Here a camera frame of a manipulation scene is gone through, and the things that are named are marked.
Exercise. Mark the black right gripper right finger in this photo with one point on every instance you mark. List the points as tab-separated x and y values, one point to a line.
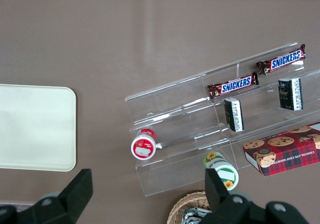
217	196

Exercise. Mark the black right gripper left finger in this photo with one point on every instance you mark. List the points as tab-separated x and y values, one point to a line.
72	199

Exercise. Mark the light wicker basket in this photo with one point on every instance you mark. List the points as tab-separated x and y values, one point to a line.
180	206

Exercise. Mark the beige plastic tray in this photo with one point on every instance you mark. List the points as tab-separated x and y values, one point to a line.
37	126

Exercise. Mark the green sunflower yogurt cup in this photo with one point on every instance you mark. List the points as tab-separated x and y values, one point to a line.
228	176

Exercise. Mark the aluminium foil container stack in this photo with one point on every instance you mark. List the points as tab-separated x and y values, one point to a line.
193	215

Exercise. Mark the red tartan cookie box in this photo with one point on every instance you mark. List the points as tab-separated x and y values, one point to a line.
287	154

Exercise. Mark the clear acrylic stepped shelf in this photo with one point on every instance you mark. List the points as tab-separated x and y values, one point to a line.
175	124

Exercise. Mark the small black chocolate box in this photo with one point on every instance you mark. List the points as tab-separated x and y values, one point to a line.
233	114
290	94

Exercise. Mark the red yogurt cup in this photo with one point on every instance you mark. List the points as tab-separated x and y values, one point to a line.
142	146

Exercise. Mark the Snickers bar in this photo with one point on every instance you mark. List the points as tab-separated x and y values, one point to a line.
282	60
235	86

